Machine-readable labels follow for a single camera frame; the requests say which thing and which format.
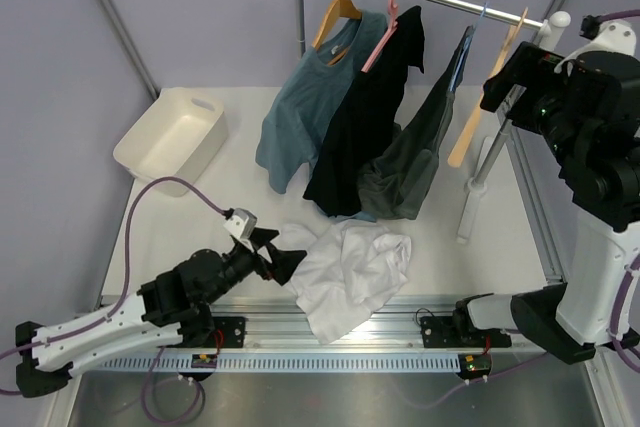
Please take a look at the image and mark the white plastic bin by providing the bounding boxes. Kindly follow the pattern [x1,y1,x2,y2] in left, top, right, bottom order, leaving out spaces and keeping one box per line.
[113,87,228,185]

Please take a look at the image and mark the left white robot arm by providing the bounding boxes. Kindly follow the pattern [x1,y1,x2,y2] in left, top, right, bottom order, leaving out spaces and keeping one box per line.
[15,229,307,398]

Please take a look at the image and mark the wooden hanger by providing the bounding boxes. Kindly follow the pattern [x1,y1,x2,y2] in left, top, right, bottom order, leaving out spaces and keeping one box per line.
[311,0,362,50]

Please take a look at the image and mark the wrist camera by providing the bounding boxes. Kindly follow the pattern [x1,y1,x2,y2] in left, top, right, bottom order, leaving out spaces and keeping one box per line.
[223,208,257,250]
[554,9,639,74]

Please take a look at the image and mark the white t shirt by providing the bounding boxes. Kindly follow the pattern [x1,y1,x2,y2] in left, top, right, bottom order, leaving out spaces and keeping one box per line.
[279,220,414,347]

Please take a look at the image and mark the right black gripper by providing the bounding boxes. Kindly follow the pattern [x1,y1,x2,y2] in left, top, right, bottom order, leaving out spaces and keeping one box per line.
[479,41,584,167]

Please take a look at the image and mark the teal t shirt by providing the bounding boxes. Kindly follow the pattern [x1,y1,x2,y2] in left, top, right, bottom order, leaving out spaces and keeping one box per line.
[255,11,387,194]

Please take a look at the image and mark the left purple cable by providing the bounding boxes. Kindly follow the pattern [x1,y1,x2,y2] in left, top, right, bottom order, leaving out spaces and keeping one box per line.
[0,176,234,423]

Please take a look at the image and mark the pink plastic hanger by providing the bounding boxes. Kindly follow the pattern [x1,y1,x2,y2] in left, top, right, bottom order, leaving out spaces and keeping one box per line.
[360,0,410,73]

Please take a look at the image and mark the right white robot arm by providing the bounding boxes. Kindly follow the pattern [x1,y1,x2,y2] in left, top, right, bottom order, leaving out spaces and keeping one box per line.
[420,42,639,369]

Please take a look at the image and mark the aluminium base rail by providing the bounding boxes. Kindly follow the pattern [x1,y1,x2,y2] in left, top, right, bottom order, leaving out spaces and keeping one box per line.
[207,296,481,348]

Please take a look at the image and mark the slotted cable duct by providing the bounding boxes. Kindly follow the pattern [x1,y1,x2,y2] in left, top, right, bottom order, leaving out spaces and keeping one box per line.
[95,352,461,373]

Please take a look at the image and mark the black t shirt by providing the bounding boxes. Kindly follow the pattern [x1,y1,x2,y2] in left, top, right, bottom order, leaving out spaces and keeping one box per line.
[303,5,425,217]

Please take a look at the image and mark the blue plastic hanger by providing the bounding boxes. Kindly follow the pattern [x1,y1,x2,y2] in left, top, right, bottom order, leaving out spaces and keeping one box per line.
[447,2,489,94]

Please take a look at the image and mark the metal clothes rack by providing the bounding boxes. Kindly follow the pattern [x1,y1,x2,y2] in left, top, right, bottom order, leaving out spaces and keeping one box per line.
[295,0,571,244]

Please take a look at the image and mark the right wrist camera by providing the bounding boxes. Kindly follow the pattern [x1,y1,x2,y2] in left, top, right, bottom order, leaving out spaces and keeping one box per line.
[554,9,639,74]

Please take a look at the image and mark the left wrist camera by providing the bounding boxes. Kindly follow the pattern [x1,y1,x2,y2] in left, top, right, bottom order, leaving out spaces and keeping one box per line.
[223,208,257,250]

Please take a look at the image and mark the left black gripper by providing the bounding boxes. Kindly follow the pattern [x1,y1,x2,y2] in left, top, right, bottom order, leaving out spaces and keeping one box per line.
[204,227,306,305]

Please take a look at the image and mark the dark grey t shirt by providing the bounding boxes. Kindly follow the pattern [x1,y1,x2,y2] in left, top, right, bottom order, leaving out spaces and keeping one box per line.
[357,37,462,220]

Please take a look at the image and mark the beige plastic hanger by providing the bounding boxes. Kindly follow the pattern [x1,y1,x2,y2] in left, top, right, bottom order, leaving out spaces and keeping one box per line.
[447,8,528,168]

